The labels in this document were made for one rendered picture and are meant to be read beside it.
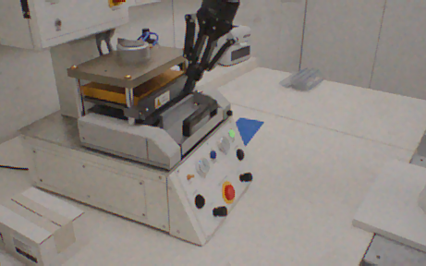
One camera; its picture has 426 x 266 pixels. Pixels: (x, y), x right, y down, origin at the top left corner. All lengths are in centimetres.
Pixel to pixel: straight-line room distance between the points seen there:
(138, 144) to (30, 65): 74
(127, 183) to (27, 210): 23
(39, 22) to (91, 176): 37
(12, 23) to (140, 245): 58
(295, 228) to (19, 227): 62
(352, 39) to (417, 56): 48
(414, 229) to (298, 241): 27
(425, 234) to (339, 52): 249
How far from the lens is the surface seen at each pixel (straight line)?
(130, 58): 99
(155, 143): 86
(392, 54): 332
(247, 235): 98
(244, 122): 151
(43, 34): 99
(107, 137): 94
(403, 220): 109
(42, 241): 90
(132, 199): 98
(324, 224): 104
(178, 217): 93
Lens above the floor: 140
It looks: 27 degrees down
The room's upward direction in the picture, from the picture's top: straight up
